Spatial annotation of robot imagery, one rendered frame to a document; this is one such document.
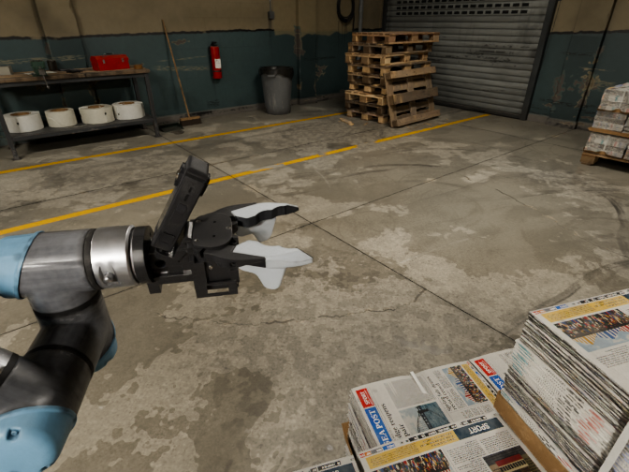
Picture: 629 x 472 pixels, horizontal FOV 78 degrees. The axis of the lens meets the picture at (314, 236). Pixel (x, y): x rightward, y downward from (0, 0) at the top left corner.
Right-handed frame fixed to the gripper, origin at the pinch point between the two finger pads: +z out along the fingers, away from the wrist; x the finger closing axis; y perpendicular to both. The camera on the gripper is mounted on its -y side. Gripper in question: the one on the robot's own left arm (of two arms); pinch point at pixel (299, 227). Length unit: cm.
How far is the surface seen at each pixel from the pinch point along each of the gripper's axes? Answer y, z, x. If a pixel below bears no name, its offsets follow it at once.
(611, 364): 14.5, 39.5, 17.1
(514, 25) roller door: 63, 441, -589
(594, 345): 15.0, 40.2, 13.6
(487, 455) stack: 39, 30, 16
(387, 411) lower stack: 65, 24, -8
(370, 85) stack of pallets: 147, 206, -576
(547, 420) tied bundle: 30, 37, 16
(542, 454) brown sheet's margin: 35, 37, 19
